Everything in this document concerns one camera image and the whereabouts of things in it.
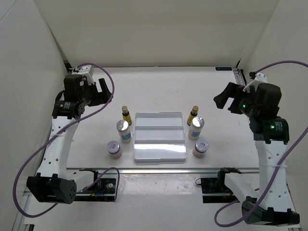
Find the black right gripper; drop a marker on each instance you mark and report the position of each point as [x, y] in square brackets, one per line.
[231, 91]

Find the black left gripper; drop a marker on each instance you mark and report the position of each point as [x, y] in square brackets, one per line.
[102, 97]

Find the yellow label sauce bottle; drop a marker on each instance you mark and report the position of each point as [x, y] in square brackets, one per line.
[192, 115]
[126, 115]

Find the white lid spice jar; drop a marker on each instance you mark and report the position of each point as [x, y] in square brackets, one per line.
[200, 148]
[114, 149]

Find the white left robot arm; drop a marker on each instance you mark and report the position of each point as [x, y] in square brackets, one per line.
[51, 183]

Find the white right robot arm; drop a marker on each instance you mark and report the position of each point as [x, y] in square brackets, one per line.
[269, 205]

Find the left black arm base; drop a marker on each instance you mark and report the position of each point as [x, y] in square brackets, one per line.
[93, 186]

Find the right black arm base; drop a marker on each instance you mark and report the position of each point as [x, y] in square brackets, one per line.
[214, 189]

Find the white plastic organizer tray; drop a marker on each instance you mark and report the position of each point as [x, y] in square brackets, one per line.
[159, 137]

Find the aluminium right rail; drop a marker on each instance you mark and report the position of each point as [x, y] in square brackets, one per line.
[239, 76]

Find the aluminium rail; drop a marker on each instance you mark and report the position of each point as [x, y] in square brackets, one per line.
[171, 170]
[239, 76]

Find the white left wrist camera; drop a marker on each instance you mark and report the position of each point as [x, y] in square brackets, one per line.
[86, 70]

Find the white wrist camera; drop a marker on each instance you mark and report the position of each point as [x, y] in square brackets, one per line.
[86, 70]
[257, 78]

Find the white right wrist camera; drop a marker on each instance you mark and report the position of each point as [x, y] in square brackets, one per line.
[257, 78]

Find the aluminium front rail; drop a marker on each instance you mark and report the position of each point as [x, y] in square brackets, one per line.
[171, 170]

